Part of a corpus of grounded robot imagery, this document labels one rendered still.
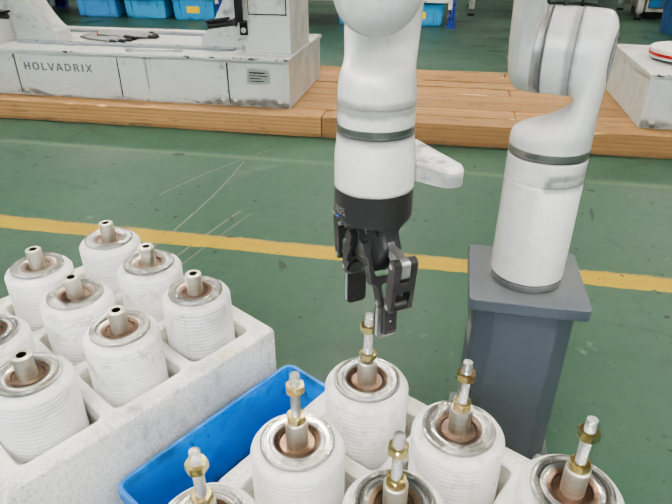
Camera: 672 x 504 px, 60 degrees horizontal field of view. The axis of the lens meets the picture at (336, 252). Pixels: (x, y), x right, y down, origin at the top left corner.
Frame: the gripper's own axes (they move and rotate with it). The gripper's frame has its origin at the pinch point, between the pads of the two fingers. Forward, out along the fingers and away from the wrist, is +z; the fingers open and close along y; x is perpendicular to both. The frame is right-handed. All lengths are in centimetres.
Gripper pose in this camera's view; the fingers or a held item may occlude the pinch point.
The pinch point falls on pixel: (369, 306)
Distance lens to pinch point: 62.5
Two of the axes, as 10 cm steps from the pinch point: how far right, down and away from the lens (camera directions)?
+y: 4.1, 4.5, -7.9
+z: 0.0, 8.7, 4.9
